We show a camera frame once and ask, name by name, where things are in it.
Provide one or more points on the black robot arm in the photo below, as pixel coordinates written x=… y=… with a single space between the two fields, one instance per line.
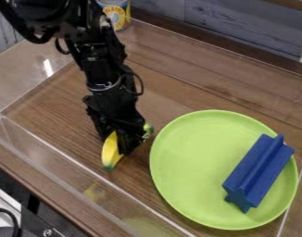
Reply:
x=78 y=28

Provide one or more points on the clear acrylic enclosure wall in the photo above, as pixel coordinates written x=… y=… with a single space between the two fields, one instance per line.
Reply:
x=192 y=72

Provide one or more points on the green round plate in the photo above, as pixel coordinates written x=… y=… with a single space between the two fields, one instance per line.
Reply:
x=196 y=150

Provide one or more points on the blue plastic block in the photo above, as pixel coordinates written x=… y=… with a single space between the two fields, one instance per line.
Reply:
x=251 y=179

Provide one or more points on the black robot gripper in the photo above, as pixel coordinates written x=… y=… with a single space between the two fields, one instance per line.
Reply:
x=111 y=108

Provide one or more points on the yellow toy banana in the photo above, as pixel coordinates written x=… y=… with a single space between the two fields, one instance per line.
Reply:
x=111 y=156

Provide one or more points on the yellow blue tin can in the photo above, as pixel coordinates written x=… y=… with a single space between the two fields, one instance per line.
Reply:
x=117 y=10

